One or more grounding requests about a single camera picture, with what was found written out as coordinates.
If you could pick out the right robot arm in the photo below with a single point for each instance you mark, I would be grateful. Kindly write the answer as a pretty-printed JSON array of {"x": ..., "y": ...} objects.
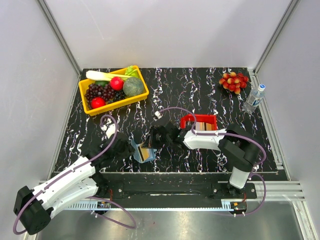
[{"x": 241, "y": 149}]

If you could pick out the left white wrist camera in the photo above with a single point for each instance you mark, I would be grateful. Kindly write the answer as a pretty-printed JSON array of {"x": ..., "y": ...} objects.
[{"x": 109, "y": 130}]

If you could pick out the green cantaloupe melon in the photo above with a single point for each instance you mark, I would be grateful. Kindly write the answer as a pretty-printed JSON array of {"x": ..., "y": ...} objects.
[{"x": 133, "y": 86}]

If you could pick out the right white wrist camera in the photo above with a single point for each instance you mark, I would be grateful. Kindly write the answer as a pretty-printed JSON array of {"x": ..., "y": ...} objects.
[{"x": 158, "y": 115}]

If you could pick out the clear water bottle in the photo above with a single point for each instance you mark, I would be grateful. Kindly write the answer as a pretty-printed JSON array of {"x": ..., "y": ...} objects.
[{"x": 254, "y": 98}]

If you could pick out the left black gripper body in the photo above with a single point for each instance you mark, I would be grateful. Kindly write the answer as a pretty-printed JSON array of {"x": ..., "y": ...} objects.
[{"x": 126, "y": 152}]

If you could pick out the blue card holder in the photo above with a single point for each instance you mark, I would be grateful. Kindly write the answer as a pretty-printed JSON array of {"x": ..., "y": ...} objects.
[{"x": 136, "y": 154}]

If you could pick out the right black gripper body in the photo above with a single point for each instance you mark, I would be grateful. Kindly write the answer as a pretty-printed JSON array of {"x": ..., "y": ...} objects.
[{"x": 156, "y": 140}]

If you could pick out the yellow plastic tray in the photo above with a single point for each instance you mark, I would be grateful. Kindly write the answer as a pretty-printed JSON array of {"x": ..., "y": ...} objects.
[{"x": 110, "y": 105}]

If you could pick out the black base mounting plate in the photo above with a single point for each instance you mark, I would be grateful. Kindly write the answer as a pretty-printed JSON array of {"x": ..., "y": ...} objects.
[{"x": 214, "y": 185}]

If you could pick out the lychee fruit cluster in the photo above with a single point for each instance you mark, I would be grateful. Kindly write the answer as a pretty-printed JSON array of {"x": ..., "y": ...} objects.
[{"x": 234, "y": 82}]

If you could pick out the green lime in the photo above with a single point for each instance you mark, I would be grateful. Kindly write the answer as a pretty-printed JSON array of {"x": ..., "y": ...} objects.
[{"x": 101, "y": 83}]

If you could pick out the dark blue grape bunch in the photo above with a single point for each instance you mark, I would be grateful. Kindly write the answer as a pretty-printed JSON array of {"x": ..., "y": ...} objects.
[{"x": 119, "y": 95}]

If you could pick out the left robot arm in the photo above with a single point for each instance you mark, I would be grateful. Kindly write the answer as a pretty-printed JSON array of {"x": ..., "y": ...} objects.
[{"x": 36, "y": 207}]

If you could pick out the red apple lower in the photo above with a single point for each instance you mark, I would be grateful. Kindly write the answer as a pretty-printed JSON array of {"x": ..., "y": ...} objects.
[{"x": 97, "y": 102}]

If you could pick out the purple grape bunch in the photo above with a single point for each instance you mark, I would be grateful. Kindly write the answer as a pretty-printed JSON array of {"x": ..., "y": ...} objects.
[{"x": 93, "y": 91}]

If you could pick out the red apple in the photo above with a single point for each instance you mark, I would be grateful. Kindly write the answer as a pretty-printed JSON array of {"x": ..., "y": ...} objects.
[
  {"x": 97, "y": 102},
  {"x": 116, "y": 83}
]

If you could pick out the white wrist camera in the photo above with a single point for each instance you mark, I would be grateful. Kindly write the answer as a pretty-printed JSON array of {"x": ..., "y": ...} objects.
[
  {"x": 158, "y": 115},
  {"x": 109, "y": 130}
]

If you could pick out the red apple upper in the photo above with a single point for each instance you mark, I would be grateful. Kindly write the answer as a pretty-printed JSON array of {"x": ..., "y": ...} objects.
[{"x": 116, "y": 83}]

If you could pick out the red plastic bin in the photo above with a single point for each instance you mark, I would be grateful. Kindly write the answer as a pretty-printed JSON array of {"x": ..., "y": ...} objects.
[{"x": 188, "y": 120}]

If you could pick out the stack of credit cards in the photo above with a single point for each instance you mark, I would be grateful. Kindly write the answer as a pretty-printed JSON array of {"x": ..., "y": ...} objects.
[{"x": 203, "y": 126}]

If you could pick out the white green leek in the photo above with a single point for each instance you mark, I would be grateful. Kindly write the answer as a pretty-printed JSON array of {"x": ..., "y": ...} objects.
[{"x": 126, "y": 73}]

